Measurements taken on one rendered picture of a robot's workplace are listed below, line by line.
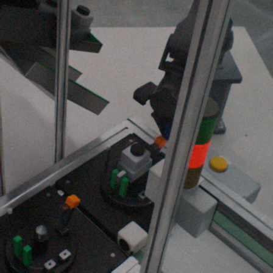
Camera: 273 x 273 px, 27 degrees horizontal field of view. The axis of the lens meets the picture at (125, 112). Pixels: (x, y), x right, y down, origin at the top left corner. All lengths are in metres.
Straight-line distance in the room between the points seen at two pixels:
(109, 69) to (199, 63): 1.04
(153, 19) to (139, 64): 1.82
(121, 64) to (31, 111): 0.35
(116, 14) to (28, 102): 2.04
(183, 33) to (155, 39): 0.81
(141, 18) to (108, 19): 0.21
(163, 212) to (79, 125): 0.67
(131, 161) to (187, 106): 0.43
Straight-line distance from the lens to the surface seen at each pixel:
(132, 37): 1.89
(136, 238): 1.16
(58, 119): 1.27
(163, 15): 3.64
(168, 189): 0.88
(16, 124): 1.55
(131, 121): 1.43
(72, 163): 1.32
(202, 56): 0.71
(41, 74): 1.20
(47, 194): 1.24
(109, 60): 1.78
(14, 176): 1.42
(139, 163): 1.17
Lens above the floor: 1.94
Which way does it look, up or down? 42 degrees down
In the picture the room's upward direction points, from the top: 8 degrees clockwise
